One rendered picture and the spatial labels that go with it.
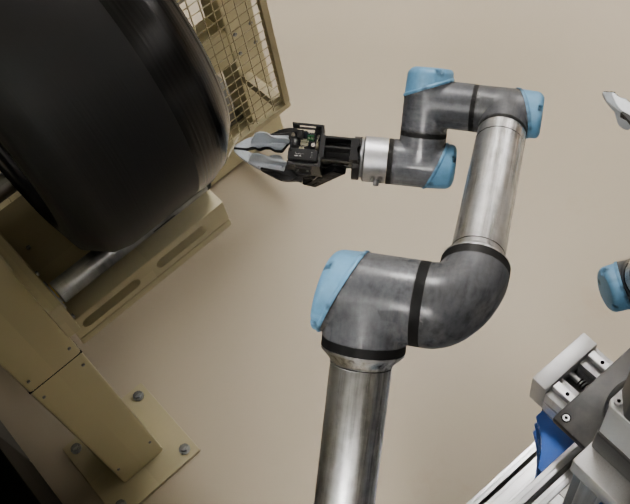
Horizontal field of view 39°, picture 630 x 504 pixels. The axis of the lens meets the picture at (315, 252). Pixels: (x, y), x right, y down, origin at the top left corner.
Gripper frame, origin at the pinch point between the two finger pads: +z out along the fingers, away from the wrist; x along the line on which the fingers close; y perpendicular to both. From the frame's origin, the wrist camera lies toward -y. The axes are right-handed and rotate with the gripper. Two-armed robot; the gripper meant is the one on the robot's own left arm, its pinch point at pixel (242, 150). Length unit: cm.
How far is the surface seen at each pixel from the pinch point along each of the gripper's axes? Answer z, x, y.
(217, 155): 2.2, 4.1, 10.0
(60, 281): 30.0, 24.3, -8.1
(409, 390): -37, 33, -94
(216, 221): 6.5, 8.3, -20.8
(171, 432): 24, 51, -95
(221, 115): 1.4, -0.8, 15.0
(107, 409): 33, 46, -60
